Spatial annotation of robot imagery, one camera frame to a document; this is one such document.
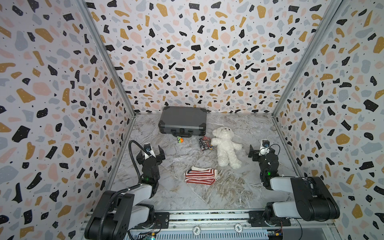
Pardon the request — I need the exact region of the white teddy bear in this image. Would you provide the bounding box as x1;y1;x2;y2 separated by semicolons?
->
211;126;242;170

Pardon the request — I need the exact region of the red white striped knit sweater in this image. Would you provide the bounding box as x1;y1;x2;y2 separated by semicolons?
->
185;167;218;185

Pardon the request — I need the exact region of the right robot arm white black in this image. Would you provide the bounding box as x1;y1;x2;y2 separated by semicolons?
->
249;141;341;226

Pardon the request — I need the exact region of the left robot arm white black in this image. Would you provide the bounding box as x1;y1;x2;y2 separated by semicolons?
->
84;144;166;240

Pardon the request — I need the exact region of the small green orange toy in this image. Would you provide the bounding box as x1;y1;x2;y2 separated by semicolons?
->
177;136;184;143

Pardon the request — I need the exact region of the dark grey hard case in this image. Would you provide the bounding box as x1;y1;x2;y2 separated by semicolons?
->
158;106;208;138

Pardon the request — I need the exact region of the bag of toy bricks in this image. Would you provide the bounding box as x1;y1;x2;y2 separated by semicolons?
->
199;136;213;151

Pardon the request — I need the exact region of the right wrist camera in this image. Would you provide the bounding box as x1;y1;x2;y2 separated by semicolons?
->
259;140;270;156

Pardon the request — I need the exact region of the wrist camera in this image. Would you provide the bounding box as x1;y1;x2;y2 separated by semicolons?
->
259;140;270;156
144;144;155;159

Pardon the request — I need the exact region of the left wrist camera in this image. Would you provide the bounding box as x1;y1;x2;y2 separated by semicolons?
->
144;144;155;159

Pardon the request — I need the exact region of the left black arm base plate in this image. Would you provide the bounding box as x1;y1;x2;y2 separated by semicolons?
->
133;212;170;231

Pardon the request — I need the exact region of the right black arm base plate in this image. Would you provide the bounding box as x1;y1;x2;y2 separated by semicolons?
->
248;210;291;228

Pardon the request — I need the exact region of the aluminium mounting rail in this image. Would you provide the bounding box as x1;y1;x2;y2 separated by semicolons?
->
123;209;341;240

